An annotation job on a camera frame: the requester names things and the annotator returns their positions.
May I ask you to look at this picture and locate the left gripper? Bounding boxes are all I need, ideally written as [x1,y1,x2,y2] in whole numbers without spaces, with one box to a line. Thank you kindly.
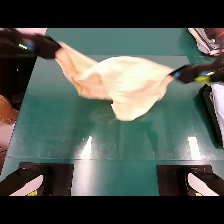
[33,34,63,60]

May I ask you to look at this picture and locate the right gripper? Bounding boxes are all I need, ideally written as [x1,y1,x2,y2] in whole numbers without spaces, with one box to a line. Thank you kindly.
[169,64,202,85]

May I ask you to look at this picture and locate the cream garment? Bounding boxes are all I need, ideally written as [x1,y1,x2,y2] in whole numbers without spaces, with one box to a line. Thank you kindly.
[54,41,176,122]

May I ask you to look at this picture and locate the heap of clothes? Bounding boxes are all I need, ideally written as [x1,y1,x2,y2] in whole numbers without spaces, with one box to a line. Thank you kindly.
[187,27,224,58]

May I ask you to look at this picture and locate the black garment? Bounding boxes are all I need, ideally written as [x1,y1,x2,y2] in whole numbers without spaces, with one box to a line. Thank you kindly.
[199,83,224,148]

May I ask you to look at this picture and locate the white garment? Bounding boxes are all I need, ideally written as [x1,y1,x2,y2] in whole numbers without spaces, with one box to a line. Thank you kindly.
[210,83,224,134]

